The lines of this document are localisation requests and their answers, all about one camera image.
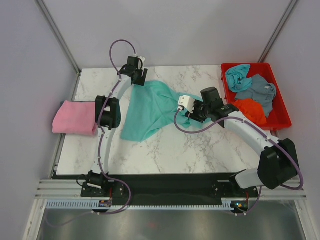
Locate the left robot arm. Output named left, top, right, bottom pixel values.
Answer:
left=86, top=56, right=148, bottom=197

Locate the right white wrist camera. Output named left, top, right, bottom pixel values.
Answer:
left=177, top=95, right=196, bottom=113

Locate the right white cable duct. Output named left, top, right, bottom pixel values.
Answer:
left=221, top=198, right=250, bottom=212

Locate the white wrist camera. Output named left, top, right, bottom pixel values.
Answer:
left=136, top=56, right=146, bottom=69
left=177, top=95, right=196, bottom=113

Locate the teal t shirt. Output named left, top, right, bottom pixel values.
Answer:
left=120, top=80, right=202, bottom=142

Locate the white cable duct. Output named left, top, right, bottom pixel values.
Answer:
left=221, top=198, right=250, bottom=212
left=46, top=198, right=113, bottom=210

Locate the grey t shirt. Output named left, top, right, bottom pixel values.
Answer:
left=235, top=74, right=277, bottom=118

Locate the left corner metal post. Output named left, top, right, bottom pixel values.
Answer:
left=34, top=0, right=82, bottom=76

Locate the pink folded t shirt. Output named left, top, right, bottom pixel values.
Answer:
left=52, top=100, right=97, bottom=136

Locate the light blue t shirt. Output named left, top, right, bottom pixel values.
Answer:
left=225, top=64, right=253, bottom=93

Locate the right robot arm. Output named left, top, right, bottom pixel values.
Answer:
left=178, top=87, right=304, bottom=197

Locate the left white cable duct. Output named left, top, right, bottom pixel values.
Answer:
left=46, top=198, right=113, bottom=210

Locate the red plastic bin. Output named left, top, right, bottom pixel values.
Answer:
left=221, top=63, right=292, bottom=131

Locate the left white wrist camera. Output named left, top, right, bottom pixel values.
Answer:
left=136, top=56, right=146, bottom=69

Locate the orange t shirt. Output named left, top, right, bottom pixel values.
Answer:
left=233, top=98, right=267, bottom=126

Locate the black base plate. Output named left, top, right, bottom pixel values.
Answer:
left=81, top=172, right=258, bottom=205

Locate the right corner metal post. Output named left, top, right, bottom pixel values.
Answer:
left=257, top=0, right=300, bottom=63

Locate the corner metal post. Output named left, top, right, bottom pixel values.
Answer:
left=34, top=0, right=82, bottom=76
left=257, top=0, right=300, bottom=63

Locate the aluminium rail frame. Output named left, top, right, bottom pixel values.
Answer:
left=35, top=179, right=307, bottom=201

